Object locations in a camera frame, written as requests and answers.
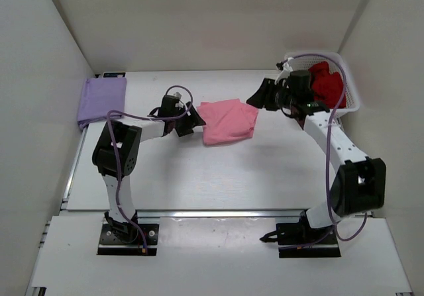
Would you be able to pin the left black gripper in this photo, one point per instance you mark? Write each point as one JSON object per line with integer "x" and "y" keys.
{"x": 191, "y": 120}

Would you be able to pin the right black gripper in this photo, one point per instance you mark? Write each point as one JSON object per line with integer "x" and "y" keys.
{"x": 264, "y": 97}

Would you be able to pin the pink t shirt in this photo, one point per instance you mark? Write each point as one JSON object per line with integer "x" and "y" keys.
{"x": 227, "y": 121}

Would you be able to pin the red t shirt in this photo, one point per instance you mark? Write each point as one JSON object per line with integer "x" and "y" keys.
{"x": 327, "y": 86}

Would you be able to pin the purple t shirt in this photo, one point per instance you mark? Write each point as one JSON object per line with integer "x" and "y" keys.
{"x": 98, "y": 97}

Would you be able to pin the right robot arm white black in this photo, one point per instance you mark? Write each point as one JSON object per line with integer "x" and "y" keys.
{"x": 360, "y": 181}

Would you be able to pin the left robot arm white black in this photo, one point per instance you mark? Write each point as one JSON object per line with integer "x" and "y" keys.
{"x": 116, "y": 153}

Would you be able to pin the white plastic basket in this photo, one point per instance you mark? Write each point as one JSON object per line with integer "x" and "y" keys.
{"x": 303, "y": 60}

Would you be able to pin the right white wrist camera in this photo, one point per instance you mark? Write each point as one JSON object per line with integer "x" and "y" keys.
{"x": 285, "y": 69}

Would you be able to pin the aluminium rail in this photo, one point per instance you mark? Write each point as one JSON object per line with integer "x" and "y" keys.
{"x": 219, "y": 214}

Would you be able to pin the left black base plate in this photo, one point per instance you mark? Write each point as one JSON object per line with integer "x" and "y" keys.
{"x": 111, "y": 243}

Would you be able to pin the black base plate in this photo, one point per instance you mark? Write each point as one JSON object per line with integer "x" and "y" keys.
{"x": 296, "y": 242}
{"x": 111, "y": 243}

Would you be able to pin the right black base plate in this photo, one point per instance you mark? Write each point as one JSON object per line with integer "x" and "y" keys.
{"x": 296, "y": 242}

